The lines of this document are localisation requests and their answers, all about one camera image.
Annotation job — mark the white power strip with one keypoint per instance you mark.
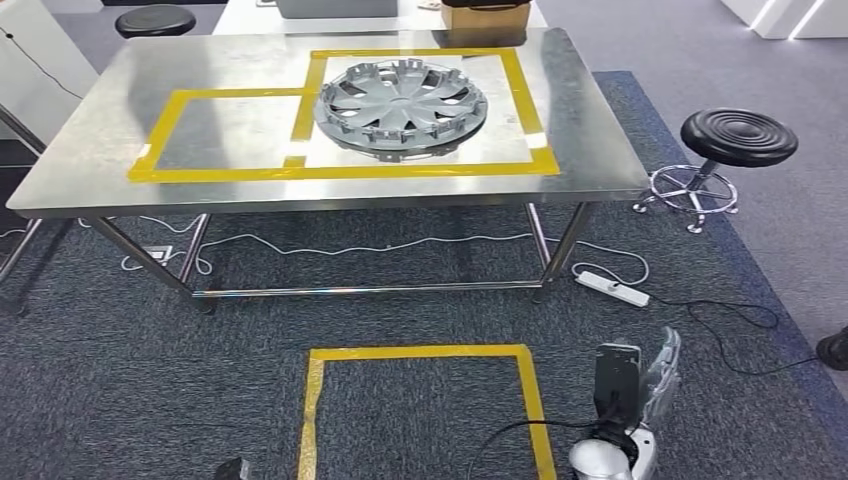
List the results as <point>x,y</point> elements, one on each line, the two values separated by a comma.
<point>613,288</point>

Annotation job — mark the small desk item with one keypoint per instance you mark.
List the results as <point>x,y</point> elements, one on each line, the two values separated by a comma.
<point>429,4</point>

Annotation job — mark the black round stool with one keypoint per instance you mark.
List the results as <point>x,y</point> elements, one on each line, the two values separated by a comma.
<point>738,136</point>
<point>156,20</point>

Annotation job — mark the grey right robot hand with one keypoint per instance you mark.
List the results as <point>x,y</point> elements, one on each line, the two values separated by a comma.
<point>662,378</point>

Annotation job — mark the steel workbench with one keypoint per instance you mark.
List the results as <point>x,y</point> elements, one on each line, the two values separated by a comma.
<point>99,166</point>

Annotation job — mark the white desk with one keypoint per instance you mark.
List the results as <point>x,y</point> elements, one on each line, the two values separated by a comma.
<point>245,20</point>

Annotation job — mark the grey plastic wheel cover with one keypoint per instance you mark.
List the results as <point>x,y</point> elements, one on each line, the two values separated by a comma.
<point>397,99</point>

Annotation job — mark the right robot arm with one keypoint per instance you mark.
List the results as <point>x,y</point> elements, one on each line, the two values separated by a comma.
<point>596,460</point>

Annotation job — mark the grey laptop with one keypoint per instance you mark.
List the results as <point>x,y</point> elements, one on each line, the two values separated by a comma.
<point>331,8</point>

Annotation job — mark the black rounded floor object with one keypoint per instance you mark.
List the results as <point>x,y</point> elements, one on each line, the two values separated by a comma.
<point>835,348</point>

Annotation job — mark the white side table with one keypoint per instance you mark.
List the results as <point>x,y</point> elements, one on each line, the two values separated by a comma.
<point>60,53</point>

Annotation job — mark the cardboard box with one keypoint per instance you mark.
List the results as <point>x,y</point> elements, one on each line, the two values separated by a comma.
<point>484,18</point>

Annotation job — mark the white power adapter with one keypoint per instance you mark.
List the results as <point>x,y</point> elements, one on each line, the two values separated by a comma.
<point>158,254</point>

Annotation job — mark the yellow tape outline on bench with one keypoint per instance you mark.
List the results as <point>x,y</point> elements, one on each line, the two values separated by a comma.
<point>331,173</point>

